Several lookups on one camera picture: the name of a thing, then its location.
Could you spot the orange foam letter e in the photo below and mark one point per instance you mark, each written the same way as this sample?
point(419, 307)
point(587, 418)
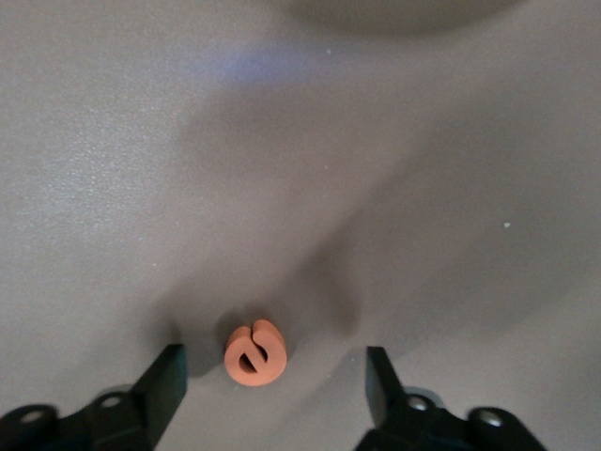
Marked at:
point(278, 362)

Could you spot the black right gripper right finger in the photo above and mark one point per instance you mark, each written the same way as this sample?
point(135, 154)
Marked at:
point(389, 409)

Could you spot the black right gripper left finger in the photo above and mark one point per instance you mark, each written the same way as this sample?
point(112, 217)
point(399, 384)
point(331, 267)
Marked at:
point(150, 404)

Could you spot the light green plate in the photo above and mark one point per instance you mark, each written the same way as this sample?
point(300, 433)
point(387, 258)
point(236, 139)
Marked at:
point(399, 11)

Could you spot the brown table cover sheet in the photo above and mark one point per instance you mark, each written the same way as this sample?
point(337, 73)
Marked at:
point(141, 141)

